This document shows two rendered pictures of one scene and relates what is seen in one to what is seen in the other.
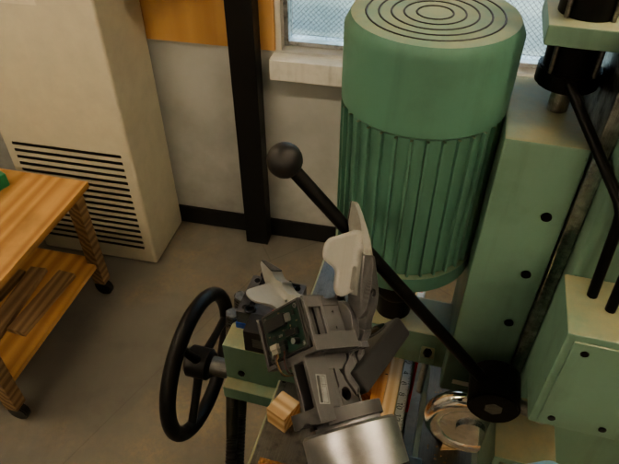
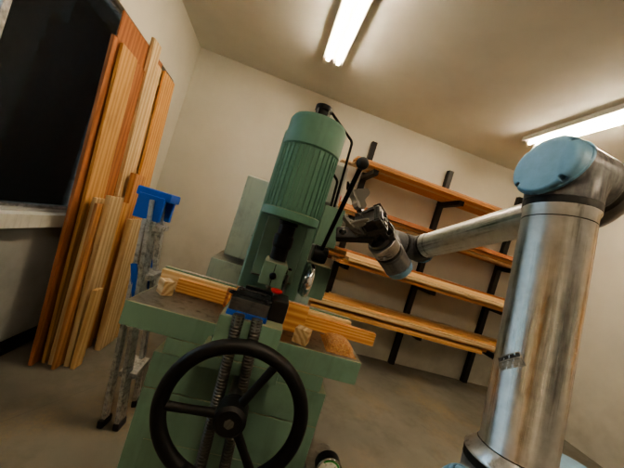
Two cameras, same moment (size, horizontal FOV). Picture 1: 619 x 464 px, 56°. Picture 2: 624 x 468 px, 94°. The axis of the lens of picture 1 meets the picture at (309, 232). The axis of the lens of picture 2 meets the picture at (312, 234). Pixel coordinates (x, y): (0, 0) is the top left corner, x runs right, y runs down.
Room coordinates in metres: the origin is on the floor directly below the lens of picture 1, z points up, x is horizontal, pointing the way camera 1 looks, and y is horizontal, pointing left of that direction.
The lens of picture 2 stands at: (0.81, 0.73, 1.18)
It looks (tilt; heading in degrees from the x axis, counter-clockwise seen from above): 0 degrees down; 249
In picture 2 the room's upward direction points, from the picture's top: 17 degrees clockwise
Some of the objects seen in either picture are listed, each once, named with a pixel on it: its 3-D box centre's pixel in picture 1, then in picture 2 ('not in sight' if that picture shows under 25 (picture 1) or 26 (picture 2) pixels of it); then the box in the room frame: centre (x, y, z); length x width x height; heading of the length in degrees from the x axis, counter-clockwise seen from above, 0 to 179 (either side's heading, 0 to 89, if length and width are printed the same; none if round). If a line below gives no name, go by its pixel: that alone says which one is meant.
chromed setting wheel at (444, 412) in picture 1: (471, 422); (307, 279); (0.40, -0.21, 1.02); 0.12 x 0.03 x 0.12; 74
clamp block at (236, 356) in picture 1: (274, 337); (249, 331); (0.63, 0.06, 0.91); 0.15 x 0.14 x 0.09; 164
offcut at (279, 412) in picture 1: (283, 411); (302, 335); (0.48, 0.04, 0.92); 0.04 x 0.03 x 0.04; 143
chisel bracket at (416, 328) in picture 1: (402, 330); (273, 273); (0.55, -0.14, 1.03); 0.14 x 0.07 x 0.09; 74
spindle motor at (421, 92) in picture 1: (415, 146); (304, 173); (0.56, -0.12, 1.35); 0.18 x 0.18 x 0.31
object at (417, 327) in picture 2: not in sight; (435, 271); (-1.69, -1.74, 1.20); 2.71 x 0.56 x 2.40; 167
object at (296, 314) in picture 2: not in sight; (269, 310); (0.56, -0.05, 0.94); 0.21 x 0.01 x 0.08; 164
